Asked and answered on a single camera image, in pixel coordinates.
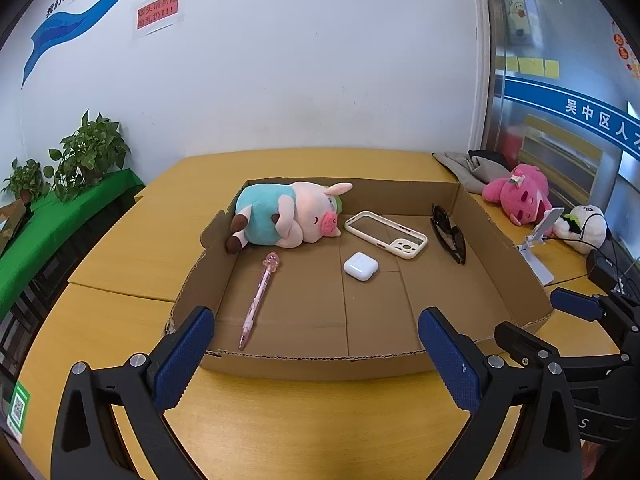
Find large potted green plant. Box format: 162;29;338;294
49;111;132;202

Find green code sticker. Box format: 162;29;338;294
7;381;32;444

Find black cable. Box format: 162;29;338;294
570;237;640;293

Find pink translucent pen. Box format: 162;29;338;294
238;252;282;351

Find white earbuds case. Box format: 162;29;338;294
342;251;377;281

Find black power adapter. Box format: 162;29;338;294
586;249;636;288

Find brown cardboard piece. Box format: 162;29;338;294
0;199;32;257

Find panda plush toy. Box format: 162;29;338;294
552;204;612;253

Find small potted green plant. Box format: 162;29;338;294
1;158;54;204

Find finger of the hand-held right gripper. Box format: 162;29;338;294
550;287;610;323
494;321;560;365

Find blue wave wall decal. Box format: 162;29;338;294
20;0;406;92

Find cartoon window poster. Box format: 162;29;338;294
502;0;544;47

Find black sunglasses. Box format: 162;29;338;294
431;203;467;265

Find red paper window sticker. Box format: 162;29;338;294
611;19;640;79

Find white clear phone case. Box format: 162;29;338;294
344;210;429;260

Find white phone stand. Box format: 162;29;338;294
520;206;566;285

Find red paper wall notice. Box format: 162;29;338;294
134;0;181;36

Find pig plush toy teal shirt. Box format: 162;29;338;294
225;181;354;253

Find green tablecloth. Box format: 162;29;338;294
0;170;146;313

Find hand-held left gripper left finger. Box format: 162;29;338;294
50;306;216;480

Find grey cloth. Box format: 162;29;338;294
432;150;519;197

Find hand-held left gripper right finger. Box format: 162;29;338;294
417;307;583;480

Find shallow cardboard box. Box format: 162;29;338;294
165;176;554;375

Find pink plush toy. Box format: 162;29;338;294
481;162;554;227

